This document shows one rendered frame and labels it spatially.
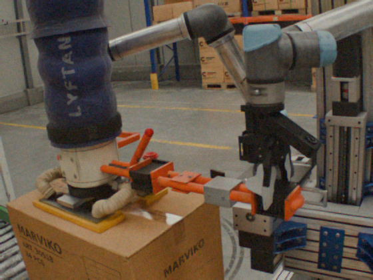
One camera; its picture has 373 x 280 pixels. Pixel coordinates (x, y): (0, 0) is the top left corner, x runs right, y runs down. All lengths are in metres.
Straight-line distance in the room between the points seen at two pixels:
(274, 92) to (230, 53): 0.67
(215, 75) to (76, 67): 8.18
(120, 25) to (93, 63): 11.54
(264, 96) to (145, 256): 0.48
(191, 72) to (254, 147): 10.15
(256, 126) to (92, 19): 0.52
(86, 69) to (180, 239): 0.52
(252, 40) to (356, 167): 0.74
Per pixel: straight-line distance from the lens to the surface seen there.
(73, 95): 1.06
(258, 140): 0.77
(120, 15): 12.54
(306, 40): 0.78
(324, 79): 1.41
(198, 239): 1.15
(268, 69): 0.73
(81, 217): 1.11
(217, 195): 0.87
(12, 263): 2.14
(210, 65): 9.19
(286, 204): 0.78
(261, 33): 0.73
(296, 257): 1.46
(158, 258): 1.02
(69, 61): 1.05
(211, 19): 1.28
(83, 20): 1.04
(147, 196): 1.17
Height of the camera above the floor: 1.58
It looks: 16 degrees down
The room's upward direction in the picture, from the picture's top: 6 degrees counter-clockwise
